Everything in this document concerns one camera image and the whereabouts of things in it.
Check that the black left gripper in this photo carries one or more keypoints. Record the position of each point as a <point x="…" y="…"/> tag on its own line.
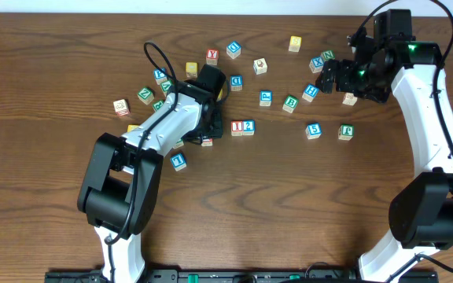
<point x="217" y="132"/>

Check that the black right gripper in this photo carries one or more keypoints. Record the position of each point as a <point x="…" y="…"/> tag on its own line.
<point x="344" y="67"/>

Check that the red I wooden block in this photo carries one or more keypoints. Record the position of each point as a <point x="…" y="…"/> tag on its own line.
<point x="237" y="128"/>

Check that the blue 2 wooden block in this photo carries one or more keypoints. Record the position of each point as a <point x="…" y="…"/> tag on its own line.
<point x="248" y="127"/>

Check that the red A wooden block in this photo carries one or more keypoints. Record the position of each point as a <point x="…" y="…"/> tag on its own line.
<point x="206" y="142"/>

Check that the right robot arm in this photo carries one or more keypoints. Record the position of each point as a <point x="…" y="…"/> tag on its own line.
<point x="391" y="62"/>

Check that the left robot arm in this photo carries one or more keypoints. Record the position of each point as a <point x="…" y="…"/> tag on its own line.
<point x="120" y="187"/>

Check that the yellow S wooden block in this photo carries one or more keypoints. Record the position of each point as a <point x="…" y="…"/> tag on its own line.
<point x="219" y="98"/>

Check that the yellow O wooden block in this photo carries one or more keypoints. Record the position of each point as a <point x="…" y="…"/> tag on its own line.
<point x="191" y="70"/>

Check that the red Y wooden block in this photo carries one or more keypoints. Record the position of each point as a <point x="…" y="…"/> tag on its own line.
<point x="212" y="57"/>

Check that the blue D centre wooden block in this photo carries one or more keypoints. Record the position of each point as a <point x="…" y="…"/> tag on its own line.
<point x="236" y="83"/>

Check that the blue d wooden block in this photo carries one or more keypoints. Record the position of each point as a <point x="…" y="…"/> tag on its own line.
<point x="236" y="83"/>
<point x="233" y="50"/>

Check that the blue D far wooden block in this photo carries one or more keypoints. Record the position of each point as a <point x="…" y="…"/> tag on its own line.
<point x="233" y="50"/>

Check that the green V wooden block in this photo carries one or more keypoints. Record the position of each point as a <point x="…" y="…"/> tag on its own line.
<point x="166" y="86"/>

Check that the blue P left wooden block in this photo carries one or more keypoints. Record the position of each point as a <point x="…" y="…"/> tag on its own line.
<point x="159" y="76"/>

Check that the blue p wooden block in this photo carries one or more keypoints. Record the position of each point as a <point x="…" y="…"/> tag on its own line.
<point x="159" y="76"/>
<point x="266" y="98"/>

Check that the plain picture wooden block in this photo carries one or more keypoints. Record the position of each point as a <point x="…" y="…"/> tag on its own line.
<point x="260" y="66"/>

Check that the green N wooden block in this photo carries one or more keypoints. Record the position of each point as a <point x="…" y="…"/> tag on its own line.
<point x="327" y="55"/>

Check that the plain animal wooden block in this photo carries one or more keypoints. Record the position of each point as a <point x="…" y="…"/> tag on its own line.
<point x="349" y="99"/>

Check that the green R wooden block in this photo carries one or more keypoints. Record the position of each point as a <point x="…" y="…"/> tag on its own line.
<point x="157" y="105"/>

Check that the blue X wooden block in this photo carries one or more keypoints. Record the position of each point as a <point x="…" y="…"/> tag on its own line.
<point x="316" y="64"/>

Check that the green Z wooden block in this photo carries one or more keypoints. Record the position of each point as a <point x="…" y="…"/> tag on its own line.
<point x="146" y="95"/>

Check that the green L wooden block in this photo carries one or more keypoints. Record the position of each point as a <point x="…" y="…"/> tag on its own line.
<point x="178" y="144"/>

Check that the blue H wooden block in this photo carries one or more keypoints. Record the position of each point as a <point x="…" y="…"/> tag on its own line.
<point x="310" y="93"/>

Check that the green J wooden block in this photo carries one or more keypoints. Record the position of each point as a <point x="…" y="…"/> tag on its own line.
<point x="346" y="132"/>

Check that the green B wooden block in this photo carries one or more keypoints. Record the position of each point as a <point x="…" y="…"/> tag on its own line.
<point x="290" y="104"/>

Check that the yellow far wooden block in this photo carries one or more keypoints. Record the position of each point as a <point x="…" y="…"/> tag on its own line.
<point x="295" y="43"/>

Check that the blue T wooden block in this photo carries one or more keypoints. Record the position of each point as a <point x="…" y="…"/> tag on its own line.
<point x="178" y="162"/>

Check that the yellow G wooden block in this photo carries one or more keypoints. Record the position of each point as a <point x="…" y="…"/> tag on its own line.
<point x="132" y="127"/>

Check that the blue 5 wooden block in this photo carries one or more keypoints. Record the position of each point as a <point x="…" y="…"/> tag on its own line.
<point x="313" y="131"/>

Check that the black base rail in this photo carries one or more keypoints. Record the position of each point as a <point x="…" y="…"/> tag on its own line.
<point x="321" y="274"/>

